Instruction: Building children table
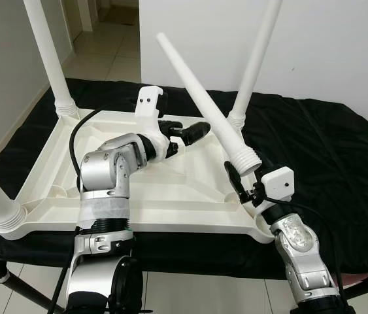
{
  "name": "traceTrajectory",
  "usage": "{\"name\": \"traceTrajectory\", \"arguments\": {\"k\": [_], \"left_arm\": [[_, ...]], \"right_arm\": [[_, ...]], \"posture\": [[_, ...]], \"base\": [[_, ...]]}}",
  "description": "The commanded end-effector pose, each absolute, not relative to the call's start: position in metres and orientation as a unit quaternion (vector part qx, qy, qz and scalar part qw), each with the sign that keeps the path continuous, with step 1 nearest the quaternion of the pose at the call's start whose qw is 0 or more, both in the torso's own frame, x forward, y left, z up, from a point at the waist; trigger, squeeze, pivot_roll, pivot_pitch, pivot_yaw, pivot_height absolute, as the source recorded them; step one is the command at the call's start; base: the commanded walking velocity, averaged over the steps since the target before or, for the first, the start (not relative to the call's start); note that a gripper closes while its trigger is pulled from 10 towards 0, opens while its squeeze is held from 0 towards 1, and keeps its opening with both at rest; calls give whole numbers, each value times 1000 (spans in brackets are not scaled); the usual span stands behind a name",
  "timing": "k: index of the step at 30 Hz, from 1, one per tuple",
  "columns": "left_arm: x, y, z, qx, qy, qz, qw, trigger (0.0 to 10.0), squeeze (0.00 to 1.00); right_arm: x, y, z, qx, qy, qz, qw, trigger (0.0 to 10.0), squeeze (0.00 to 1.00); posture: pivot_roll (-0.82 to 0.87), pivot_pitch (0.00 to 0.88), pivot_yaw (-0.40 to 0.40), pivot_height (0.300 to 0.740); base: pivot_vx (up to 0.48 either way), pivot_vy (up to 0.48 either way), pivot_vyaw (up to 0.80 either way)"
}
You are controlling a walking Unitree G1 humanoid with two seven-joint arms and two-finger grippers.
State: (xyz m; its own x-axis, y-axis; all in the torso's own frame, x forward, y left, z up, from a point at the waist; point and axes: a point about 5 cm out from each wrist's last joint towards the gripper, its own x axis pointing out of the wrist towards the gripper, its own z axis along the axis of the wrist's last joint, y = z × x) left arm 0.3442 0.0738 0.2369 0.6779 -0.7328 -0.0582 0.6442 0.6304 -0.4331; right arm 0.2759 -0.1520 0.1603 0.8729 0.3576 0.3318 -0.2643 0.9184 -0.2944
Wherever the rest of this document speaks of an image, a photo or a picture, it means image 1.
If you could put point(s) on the white plastic children table top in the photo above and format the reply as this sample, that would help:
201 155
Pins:
170 190

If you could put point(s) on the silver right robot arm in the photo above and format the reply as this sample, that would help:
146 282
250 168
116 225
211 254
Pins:
298 248

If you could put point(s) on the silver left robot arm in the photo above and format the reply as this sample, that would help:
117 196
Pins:
105 170

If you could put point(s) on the pink cloth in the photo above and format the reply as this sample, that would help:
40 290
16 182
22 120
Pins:
357 280

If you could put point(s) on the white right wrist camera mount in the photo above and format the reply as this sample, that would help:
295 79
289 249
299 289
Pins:
278 183

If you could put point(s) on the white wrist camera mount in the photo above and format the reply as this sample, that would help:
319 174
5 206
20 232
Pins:
149 101
278 183

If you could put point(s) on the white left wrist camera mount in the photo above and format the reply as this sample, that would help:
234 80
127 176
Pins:
149 101

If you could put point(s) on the white door frame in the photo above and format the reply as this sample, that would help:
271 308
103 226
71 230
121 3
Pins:
85 14

